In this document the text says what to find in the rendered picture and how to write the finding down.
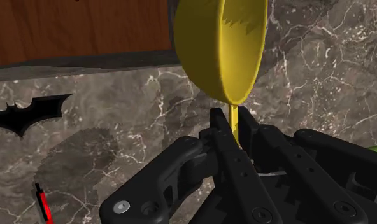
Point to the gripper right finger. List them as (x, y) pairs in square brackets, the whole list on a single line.
[(300, 161)]

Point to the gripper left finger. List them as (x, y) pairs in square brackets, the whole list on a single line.
[(229, 161)]

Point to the red and black pen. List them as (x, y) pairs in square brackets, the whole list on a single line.
[(44, 203)]

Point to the brown wooden cabinet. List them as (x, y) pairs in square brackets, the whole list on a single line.
[(79, 31)]

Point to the black bat-shaped figure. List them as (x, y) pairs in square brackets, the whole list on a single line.
[(27, 114)]

